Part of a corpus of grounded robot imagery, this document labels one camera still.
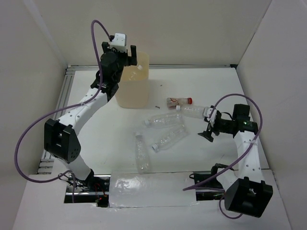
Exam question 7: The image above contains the clear bottle white cap centre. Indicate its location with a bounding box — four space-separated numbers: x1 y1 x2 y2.
144 113 184 128

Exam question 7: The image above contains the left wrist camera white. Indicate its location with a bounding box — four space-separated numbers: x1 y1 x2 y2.
109 33 127 53

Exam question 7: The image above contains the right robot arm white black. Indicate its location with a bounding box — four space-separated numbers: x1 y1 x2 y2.
199 104 273 218

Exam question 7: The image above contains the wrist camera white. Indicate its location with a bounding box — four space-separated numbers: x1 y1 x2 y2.
109 33 127 53
203 107 218 126

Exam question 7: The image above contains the clear bottle diagonal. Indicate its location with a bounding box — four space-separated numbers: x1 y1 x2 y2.
151 125 189 152

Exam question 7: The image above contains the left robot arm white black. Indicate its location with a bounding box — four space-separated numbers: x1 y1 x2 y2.
44 42 137 191

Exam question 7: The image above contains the beige plastic bin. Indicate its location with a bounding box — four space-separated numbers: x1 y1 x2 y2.
115 52 149 109

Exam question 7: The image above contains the small bottle red cap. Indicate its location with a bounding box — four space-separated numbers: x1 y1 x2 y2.
166 97 193 109

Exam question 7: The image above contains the clear bottle white cap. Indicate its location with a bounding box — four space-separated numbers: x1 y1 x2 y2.
144 113 184 128
176 104 205 119

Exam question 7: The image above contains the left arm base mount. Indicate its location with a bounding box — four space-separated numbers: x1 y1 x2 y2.
61 174 111 208

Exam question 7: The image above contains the aluminium frame rail left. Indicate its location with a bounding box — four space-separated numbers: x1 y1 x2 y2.
37 68 75 174

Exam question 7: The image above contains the aluminium frame rail back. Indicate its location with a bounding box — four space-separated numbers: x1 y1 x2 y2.
67 64 238 71

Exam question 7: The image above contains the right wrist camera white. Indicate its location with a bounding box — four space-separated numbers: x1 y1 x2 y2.
203 107 218 126

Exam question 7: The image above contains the clear bottle white cap right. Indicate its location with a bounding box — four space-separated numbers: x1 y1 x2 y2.
176 104 205 119

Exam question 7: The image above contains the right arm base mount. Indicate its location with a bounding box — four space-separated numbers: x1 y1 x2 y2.
189 163 227 201

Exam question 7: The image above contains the aluminium frame rail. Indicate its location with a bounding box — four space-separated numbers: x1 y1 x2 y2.
37 68 75 174
67 64 238 71

